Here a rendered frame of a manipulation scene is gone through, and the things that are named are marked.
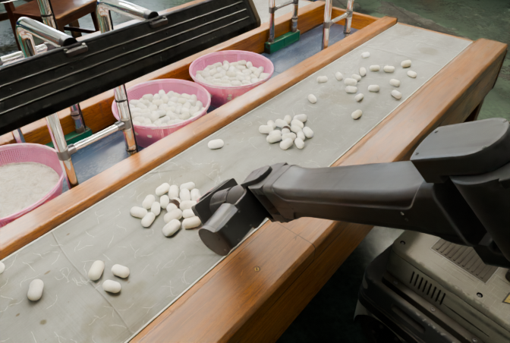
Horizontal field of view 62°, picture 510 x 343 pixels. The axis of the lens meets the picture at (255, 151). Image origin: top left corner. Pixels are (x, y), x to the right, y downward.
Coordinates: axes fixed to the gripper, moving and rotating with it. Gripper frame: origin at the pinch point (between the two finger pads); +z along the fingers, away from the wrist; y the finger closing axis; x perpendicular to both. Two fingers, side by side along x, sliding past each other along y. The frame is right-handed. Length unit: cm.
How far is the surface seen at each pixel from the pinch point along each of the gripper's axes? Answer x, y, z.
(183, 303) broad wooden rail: 8.0, 15.9, -10.1
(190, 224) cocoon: 0.8, 3.0, -0.3
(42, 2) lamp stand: -55, -4, 18
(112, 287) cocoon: 1.1, 21.1, -0.9
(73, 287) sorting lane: -1.8, 24.9, 4.8
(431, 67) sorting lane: 7, -98, -5
